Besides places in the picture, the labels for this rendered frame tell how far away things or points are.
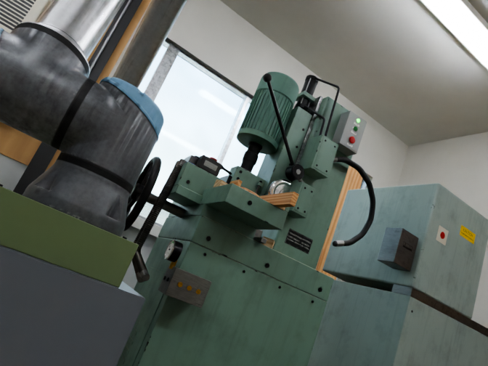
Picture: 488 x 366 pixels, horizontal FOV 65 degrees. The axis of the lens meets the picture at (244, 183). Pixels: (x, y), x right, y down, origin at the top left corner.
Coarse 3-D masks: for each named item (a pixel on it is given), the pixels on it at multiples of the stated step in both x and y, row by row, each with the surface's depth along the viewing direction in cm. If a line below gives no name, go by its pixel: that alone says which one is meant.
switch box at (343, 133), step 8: (352, 112) 161; (344, 120) 161; (352, 120) 160; (360, 120) 162; (336, 128) 164; (344, 128) 158; (352, 128) 160; (360, 128) 162; (336, 136) 161; (344, 136) 158; (352, 136) 160; (360, 136) 161; (344, 144) 157; (352, 144) 159; (344, 152) 163; (352, 152) 160
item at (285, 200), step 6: (288, 192) 113; (294, 192) 111; (264, 198) 125; (270, 198) 122; (276, 198) 118; (282, 198) 115; (288, 198) 112; (294, 198) 111; (276, 204) 117; (282, 204) 113; (288, 204) 111; (294, 204) 111
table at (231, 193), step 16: (176, 192) 126; (192, 192) 128; (208, 192) 127; (224, 192) 114; (240, 192) 113; (224, 208) 120; (240, 208) 112; (256, 208) 115; (272, 208) 117; (256, 224) 125; (272, 224) 117
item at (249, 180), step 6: (234, 168) 152; (240, 168) 150; (228, 174) 155; (234, 174) 149; (240, 174) 150; (246, 174) 151; (252, 174) 152; (234, 180) 149; (240, 180) 150; (246, 180) 151; (252, 180) 152; (258, 180) 153; (264, 180) 155; (240, 186) 150; (246, 186) 151; (252, 186) 152; (258, 192) 153
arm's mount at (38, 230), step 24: (0, 192) 56; (0, 216) 56; (24, 216) 57; (48, 216) 59; (72, 216) 60; (0, 240) 56; (24, 240) 57; (48, 240) 59; (72, 240) 60; (96, 240) 62; (120, 240) 64; (72, 264) 60; (96, 264) 62; (120, 264) 63
